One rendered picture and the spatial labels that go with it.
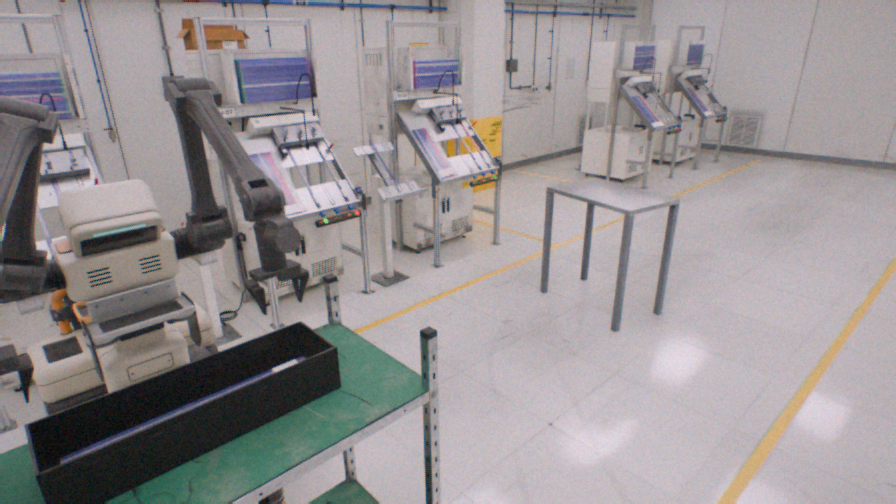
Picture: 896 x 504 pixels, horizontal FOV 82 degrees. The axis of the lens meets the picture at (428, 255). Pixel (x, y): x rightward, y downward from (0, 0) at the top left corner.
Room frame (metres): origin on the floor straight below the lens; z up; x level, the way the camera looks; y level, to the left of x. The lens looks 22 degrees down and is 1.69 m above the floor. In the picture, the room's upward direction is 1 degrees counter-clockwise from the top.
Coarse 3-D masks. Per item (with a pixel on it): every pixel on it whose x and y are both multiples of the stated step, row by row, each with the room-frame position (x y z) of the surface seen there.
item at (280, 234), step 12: (252, 216) 1.04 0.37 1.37; (264, 216) 1.06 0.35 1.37; (276, 216) 1.05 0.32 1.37; (276, 228) 1.00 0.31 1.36; (288, 228) 1.01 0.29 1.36; (264, 240) 1.03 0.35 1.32; (276, 240) 0.99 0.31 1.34; (288, 240) 1.00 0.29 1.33; (300, 240) 1.02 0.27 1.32; (288, 252) 1.00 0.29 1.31
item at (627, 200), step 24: (552, 192) 3.41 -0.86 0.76; (576, 192) 3.26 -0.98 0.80; (600, 192) 3.25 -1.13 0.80; (624, 192) 3.23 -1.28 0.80; (648, 192) 3.22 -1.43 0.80; (552, 216) 3.42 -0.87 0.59; (624, 216) 2.86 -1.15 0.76; (672, 216) 3.04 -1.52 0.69; (624, 240) 2.85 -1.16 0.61; (672, 240) 3.05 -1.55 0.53; (624, 264) 2.83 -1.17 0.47; (624, 288) 2.85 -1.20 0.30
